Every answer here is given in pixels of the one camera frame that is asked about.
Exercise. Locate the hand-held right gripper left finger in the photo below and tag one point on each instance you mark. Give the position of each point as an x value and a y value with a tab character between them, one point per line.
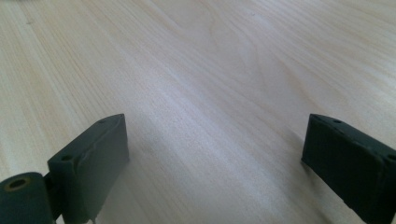
93	161

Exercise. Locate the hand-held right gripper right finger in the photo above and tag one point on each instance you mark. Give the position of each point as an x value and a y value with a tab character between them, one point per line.
348	161

